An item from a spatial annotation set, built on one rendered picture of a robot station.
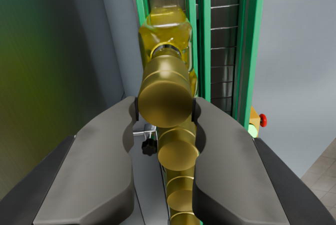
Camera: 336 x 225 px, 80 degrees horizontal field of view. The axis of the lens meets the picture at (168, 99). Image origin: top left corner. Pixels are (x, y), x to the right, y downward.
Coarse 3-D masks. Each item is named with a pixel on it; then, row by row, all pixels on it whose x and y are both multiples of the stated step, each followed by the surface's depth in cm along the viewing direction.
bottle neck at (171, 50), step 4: (164, 44) 18; (168, 44) 18; (156, 48) 18; (160, 48) 18; (164, 48) 17; (168, 48) 17; (172, 48) 18; (176, 48) 18; (152, 52) 19; (156, 52) 17; (160, 52) 17; (164, 52) 16; (168, 52) 16; (172, 52) 17; (176, 52) 17; (180, 52) 19; (152, 56) 17; (176, 56) 16; (180, 56) 18
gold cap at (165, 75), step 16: (160, 64) 13; (176, 64) 14; (144, 80) 12; (160, 80) 11; (176, 80) 11; (144, 96) 12; (160, 96) 12; (176, 96) 12; (144, 112) 12; (160, 112) 12; (176, 112) 12
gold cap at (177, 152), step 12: (168, 132) 16; (180, 132) 16; (192, 132) 17; (168, 144) 16; (180, 144) 16; (192, 144) 16; (168, 156) 16; (180, 156) 16; (192, 156) 16; (168, 168) 17; (180, 168) 17
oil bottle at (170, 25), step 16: (160, 16) 25; (176, 16) 24; (144, 32) 19; (160, 32) 19; (176, 32) 19; (192, 32) 20; (144, 48) 19; (192, 48) 20; (144, 64) 20; (192, 64) 21
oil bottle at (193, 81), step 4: (192, 72) 24; (192, 76) 23; (196, 76) 24; (192, 80) 22; (196, 80) 23; (192, 84) 22; (196, 84) 22; (192, 88) 22; (196, 88) 22; (192, 92) 22; (196, 92) 22; (192, 96) 22; (196, 96) 22
